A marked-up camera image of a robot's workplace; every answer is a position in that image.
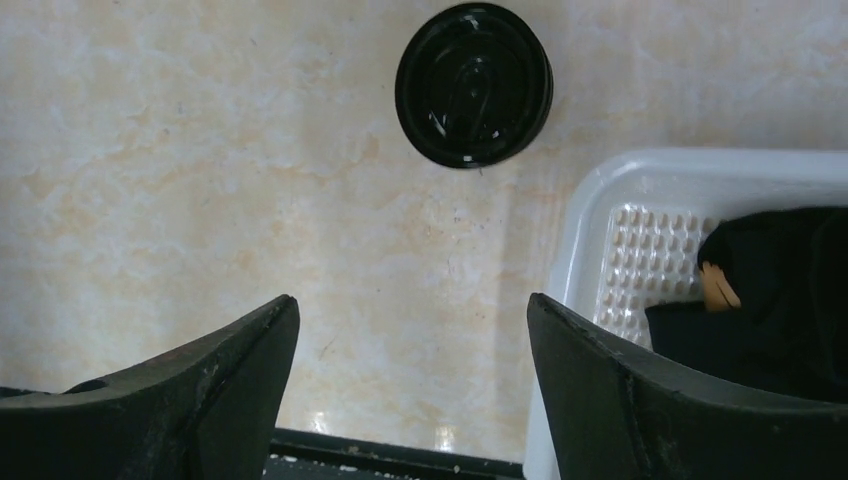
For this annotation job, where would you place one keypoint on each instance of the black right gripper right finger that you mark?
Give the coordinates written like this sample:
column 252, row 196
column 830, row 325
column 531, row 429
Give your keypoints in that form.
column 616, row 410

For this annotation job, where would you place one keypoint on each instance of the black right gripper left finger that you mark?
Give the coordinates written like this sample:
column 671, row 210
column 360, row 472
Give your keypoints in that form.
column 204, row 410

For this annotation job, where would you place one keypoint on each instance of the black plastic cup lid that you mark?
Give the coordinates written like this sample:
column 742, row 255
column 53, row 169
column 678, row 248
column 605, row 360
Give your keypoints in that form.
column 474, row 86

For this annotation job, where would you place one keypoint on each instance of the black cloth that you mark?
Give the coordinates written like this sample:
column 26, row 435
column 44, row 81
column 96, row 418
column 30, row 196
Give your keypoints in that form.
column 774, row 312

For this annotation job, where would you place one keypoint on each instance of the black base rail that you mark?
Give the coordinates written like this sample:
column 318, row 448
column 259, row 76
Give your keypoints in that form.
column 305, row 455

